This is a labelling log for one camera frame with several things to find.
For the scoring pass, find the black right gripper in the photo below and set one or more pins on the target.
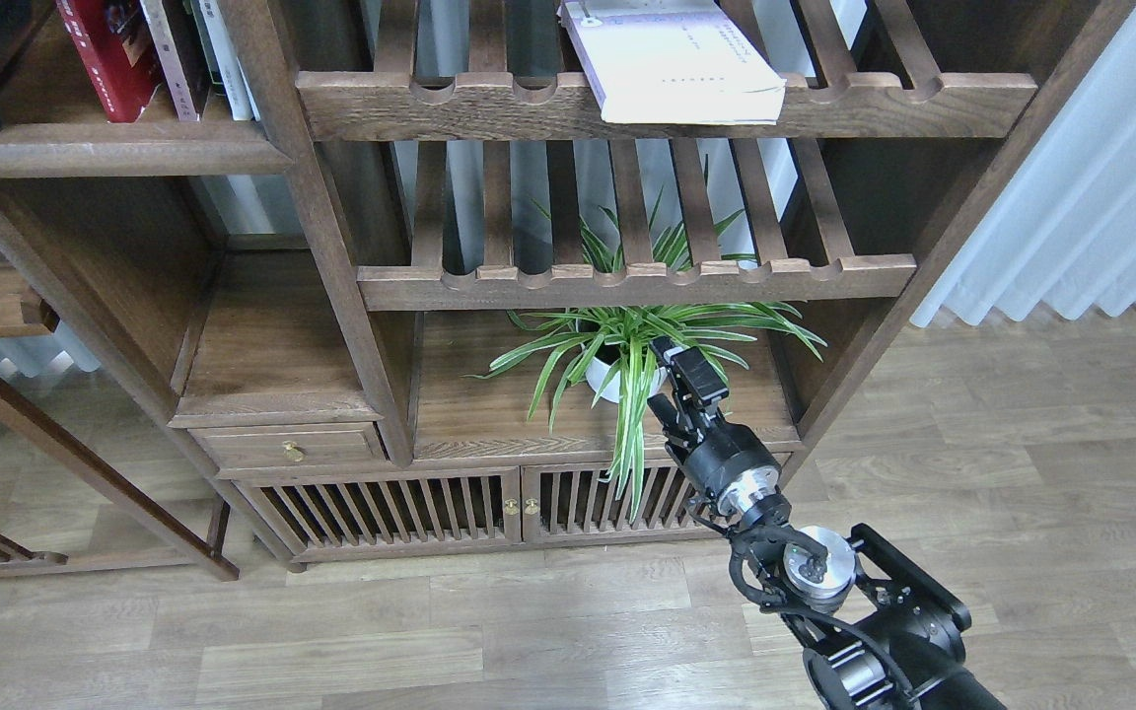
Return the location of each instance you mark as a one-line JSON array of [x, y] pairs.
[[723, 461]]

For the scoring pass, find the red book with photo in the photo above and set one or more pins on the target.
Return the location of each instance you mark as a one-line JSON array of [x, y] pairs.
[[115, 43]]

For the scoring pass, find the maroon book white characters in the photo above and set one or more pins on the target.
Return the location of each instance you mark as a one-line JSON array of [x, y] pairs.
[[180, 52]]

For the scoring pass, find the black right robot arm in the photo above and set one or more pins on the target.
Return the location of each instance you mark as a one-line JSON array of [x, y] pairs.
[[877, 631]]

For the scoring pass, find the upright white books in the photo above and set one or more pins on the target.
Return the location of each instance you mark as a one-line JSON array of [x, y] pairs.
[[233, 79]]

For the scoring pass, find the green spider plant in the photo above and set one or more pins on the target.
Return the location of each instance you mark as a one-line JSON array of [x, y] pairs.
[[569, 339]]

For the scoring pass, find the white plant pot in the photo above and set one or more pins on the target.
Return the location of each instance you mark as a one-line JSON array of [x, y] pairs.
[[607, 372]]

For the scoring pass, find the white paperback book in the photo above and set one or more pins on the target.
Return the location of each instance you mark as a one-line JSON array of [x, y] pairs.
[[671, 62]]

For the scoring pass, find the brass drawer knob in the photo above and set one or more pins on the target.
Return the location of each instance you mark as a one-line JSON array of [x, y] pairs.
[[292, 452]]

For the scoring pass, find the white curtain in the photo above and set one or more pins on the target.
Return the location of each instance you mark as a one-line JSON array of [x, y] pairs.
[[1062, 236]]

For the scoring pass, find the dark wooden bookshelf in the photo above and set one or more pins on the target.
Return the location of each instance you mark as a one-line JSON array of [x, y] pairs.
[[336, 273]]

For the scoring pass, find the wooden side furniture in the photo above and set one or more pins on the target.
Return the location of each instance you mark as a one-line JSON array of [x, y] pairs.
[[25, 313]]

